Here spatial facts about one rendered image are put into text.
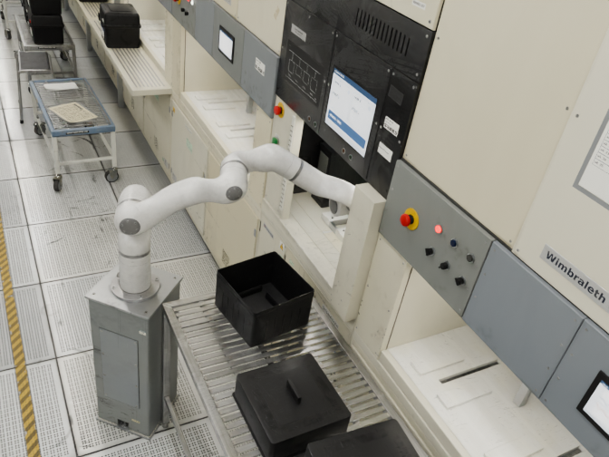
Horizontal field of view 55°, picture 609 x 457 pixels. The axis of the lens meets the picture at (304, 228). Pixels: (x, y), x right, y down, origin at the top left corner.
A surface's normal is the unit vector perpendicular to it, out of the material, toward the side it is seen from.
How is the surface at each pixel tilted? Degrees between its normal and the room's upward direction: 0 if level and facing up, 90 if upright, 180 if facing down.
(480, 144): 90
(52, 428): 0
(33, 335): 0
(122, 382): 90
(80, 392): 0
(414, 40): 90
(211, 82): 90
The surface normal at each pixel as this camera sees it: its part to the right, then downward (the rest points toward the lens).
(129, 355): -0.30, 0.51
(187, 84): 0.45, 0.56
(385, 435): 0.15, -0.81
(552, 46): -0.88, 0.15
